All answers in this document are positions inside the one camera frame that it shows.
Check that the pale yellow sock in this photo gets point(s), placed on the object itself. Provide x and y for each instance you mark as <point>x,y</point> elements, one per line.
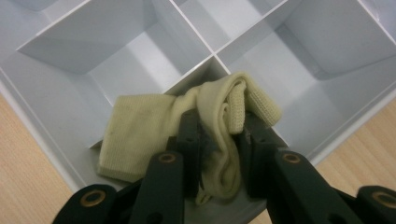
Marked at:
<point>140,133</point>

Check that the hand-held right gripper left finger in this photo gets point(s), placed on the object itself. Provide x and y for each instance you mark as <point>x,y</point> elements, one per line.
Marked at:
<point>190,149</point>

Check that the white divided storage box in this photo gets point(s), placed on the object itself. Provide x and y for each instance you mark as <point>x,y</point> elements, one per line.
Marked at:
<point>274,65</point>

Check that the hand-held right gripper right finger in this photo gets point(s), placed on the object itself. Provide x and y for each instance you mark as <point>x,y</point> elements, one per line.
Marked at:
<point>258,155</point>

